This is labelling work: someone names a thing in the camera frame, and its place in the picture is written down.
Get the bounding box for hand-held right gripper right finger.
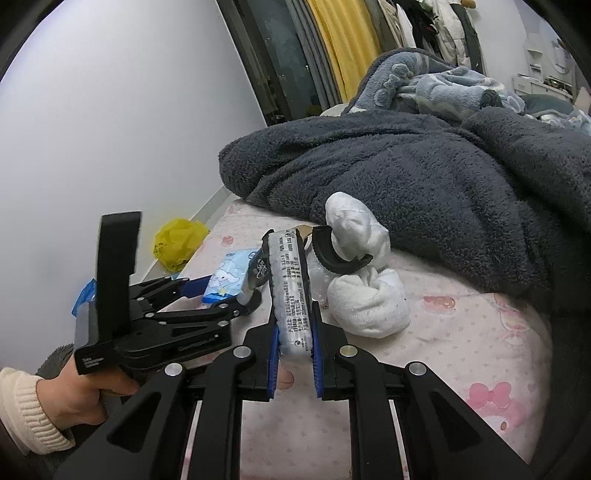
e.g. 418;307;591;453
310;302;536;480

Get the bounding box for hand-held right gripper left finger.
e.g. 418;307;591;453
53;322;283;480

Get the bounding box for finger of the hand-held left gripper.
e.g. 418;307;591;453
151;294;262;330
130;275;213;315

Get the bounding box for blue cartoon tissue packet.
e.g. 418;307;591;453
202;248;260;305

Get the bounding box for white printed packet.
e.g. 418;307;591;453
267;228;318;357

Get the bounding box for clear plastic wrapper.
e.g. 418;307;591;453
305;257;334;306

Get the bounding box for white sock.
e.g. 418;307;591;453
325;191;393;273
326;268;412;340

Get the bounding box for person's left hand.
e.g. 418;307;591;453
35;357;139;440

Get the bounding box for blue plastic bag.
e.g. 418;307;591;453
71;279;98;319

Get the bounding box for yellow plastic bag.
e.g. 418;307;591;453
153;218;211;273

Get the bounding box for black white printed wrapper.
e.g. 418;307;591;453
238;249;274;317

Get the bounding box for grey fluffy cloth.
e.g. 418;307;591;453
34;344;77;380

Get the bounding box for black curved plastic piece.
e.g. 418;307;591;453
311;224;374;277

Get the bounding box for pink printed bed sheet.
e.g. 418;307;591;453
178;198;555;480

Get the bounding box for dark grey fleece blanket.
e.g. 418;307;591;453
217;107;591;356

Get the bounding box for dark glass window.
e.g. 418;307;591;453
216;0;325;126

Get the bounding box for grey curtain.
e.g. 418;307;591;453
290;0;346;110

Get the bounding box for yellow curtain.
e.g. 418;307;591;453
305;0;385;103

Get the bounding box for blue patterned fleece blanket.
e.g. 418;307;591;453
344;47;591;128

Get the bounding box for grey pillow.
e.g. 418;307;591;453
521;94;579;117

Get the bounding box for hanging clothes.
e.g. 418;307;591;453
376;0;491;77

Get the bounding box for white dresser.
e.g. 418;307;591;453
512;36;583;99

